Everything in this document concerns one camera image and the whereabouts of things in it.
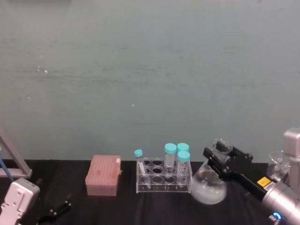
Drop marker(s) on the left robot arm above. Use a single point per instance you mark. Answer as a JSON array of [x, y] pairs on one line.
[[18, 199]]

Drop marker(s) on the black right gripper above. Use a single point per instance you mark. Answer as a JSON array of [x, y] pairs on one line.
[[243, 181]]

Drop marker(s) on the grey metal frame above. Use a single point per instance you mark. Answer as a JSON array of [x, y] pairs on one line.
[[16, 161]]

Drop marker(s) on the clear acrylic tube rack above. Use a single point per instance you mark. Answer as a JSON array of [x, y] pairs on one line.
[[161, 187]]

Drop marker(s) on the small tube with teal cap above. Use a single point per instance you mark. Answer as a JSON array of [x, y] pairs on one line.
[[142, 165]]

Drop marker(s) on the large tube with teal cap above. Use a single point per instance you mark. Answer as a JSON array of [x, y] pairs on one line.
[[170, 159], [183, 168], [183, 147]]

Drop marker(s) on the black table cloth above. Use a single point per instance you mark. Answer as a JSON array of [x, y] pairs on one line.
[[131, 211]]

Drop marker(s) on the clear glass flask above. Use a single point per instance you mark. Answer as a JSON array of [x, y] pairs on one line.
[[207, 187]]

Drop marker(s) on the clear glass beaker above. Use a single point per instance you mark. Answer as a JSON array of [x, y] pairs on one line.
[[276, 168]]

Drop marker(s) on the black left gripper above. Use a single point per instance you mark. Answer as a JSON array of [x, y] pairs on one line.
[[45, 219]]

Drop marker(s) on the pink pipette tip box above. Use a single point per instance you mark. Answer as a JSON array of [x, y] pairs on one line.
[[102, 175]]

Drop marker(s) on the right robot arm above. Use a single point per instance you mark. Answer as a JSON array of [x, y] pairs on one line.
[[284, 199]]

